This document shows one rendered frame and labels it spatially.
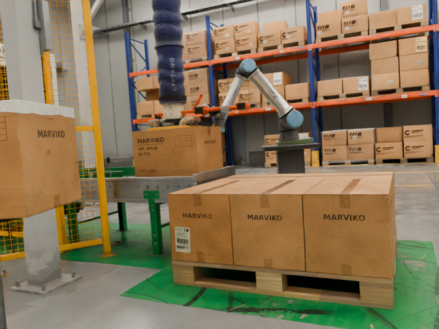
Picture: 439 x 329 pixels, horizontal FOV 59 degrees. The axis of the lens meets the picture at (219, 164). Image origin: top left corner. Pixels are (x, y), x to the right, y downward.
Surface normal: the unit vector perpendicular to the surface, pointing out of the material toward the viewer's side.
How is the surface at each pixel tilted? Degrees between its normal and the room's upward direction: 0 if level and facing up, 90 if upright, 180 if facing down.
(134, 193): 90
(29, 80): 90
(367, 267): 90
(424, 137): 91
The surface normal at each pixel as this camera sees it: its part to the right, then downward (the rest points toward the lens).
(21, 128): 0.99, -0.06
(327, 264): -0.43, 0.09
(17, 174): -0.11, 0.07
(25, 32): 0.90, -0.04
